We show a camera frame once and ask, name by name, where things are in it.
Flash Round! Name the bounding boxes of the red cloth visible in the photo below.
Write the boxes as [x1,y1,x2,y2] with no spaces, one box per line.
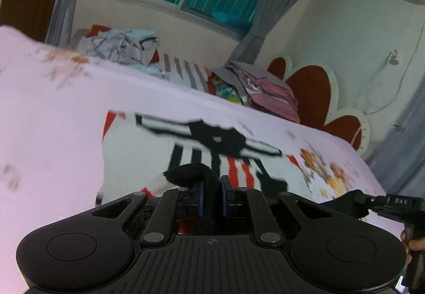
[86,24,112,38]

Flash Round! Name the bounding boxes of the grey hanging cloth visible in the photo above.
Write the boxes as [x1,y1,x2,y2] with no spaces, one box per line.
[364,79,425,199]

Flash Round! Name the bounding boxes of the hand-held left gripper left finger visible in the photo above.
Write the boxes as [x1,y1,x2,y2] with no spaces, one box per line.
[89,180,205,246]

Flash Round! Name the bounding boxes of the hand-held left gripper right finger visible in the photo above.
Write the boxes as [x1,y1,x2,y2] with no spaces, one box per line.
[218,175,336,245]

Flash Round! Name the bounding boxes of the pile of grey-blue clothes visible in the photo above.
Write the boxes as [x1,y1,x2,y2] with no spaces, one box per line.
[76,28,162,66]

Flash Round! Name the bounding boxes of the colourful printed cloth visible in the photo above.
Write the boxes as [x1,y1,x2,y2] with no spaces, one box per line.
[212,73,244,104]

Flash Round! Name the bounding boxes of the red and white headboard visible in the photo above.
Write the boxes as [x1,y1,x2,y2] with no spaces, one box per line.
[267,56,371,152]

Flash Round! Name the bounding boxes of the striped knit sweater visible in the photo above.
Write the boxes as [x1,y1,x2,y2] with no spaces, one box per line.
[96,109,289,236]

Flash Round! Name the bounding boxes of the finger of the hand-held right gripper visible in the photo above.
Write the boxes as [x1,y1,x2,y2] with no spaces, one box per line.
[323,190,370,220]

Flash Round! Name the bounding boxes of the person's right hand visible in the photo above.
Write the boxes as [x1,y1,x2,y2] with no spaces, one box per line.
[400,230,425,265]

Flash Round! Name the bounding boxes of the pink floral bed sheet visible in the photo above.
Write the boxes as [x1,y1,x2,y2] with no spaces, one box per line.
[0,26,390,294]

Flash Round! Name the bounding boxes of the grey striped folded cloth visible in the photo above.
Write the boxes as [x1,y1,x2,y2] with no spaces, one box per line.
[155,53,214,94]

